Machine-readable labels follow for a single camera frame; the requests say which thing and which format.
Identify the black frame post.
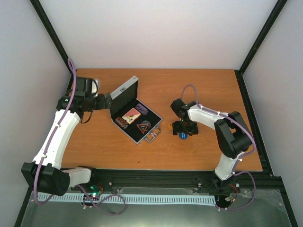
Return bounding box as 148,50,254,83
30,0,71,72
239,0,287,76

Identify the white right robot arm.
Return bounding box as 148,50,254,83
170,99,254,191

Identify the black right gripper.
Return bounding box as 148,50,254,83
173,120,199,135

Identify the right black side rail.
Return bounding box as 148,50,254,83
234,70,273,175

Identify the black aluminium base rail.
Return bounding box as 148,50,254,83
58,168,284,196

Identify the purple poker chip stack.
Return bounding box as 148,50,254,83
135,103,148,115

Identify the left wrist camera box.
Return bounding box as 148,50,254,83
74,77,100,98

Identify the metal front plate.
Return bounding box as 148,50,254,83
17,188,297,227

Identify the black red triangular button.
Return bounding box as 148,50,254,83
136,123,149,134

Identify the orange round dealer button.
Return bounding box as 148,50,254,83
168,124,173,131

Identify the green lit circuit board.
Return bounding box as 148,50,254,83
89,183,104,202

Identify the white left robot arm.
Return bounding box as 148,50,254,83
21,93,112,196

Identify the right black frame post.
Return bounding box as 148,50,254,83
239,0,287,76

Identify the aluminium poker case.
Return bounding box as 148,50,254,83
110,76,162,145

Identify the left black frame post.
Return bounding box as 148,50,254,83
30,0,71,72

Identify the white slotted cable duct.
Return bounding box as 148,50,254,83
50,192,216,206

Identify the playing card deck box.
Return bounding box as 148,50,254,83
122,108,141,124

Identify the blue round blind button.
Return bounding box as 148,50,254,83
178,132,188,140

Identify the clear round plastic disc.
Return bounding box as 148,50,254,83
141,121,151,132

